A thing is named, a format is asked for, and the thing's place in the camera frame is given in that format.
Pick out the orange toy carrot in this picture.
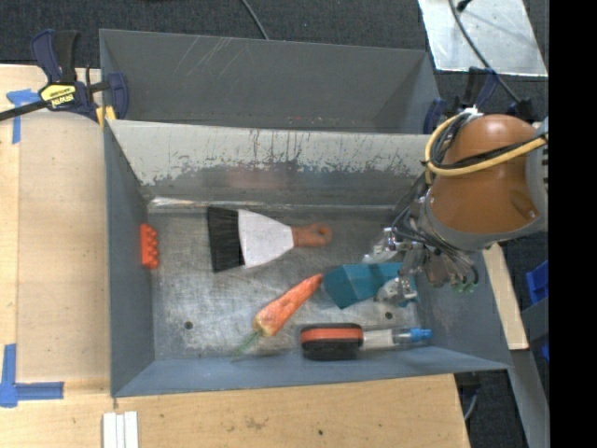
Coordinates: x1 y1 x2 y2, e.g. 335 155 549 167
231 273 325 361

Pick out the orange toy brick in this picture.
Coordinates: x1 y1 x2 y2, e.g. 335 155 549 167
139 223 161 271

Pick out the teal box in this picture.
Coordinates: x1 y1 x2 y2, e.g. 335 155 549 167
323 261 421 311

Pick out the black bristle brush, orange handle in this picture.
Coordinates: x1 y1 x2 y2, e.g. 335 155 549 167
206 205 334 274

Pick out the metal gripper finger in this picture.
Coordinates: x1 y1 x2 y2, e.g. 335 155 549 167
363 227 399 265
374 277 419 307

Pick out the grey metal bin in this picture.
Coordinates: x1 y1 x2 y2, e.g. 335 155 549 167
97 28 515 399

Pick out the orange and black dish wand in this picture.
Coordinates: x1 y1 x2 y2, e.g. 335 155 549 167
298 323 435 362

